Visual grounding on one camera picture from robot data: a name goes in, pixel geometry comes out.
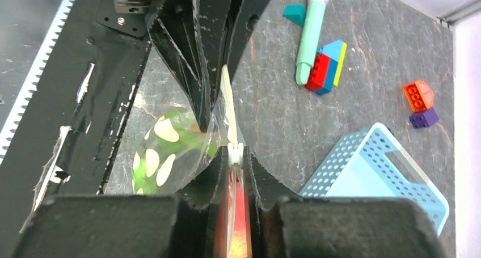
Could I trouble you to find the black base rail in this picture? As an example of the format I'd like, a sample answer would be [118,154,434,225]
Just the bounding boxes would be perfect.
[1,0,150,257]

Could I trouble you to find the multicolour brick stack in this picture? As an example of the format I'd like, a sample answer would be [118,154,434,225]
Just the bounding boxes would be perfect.
[305,40,347,96]

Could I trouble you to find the light blue plastic basket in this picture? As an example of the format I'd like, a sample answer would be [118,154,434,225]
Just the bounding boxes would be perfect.
[299,122,449,234]

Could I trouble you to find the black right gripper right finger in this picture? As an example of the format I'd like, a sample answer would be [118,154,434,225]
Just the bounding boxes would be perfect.
[242,147,445,257]

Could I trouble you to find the teal small block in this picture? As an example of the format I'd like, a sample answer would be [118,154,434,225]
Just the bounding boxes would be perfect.
[282,4,306,27]

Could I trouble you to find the green orange toy mango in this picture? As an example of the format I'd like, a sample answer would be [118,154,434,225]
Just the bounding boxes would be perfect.
[132,109,221,194]

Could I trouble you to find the purple toy brick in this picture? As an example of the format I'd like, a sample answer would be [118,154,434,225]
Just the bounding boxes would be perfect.
[409,107,439,129]

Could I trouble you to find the orange toy brick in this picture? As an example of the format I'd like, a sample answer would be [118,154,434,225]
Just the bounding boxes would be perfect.
[402,80,434,112]

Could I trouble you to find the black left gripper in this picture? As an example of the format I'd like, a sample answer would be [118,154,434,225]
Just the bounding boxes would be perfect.
[113,0,227,132]

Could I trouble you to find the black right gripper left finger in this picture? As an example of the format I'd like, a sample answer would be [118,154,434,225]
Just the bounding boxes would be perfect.
[12,146,229,257]

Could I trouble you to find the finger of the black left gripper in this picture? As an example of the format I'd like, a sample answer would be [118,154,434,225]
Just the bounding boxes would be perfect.
[222,0,271,78]

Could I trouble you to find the mint green toy microphone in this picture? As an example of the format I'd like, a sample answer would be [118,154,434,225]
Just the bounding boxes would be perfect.
[295,0,329,86]

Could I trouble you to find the pink toy peach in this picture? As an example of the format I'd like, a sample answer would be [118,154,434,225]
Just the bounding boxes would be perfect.
[213,170,252,257]

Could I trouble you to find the clear polka dot zip bag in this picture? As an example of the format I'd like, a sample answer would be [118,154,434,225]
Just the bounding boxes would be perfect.
[132,65,249,257]

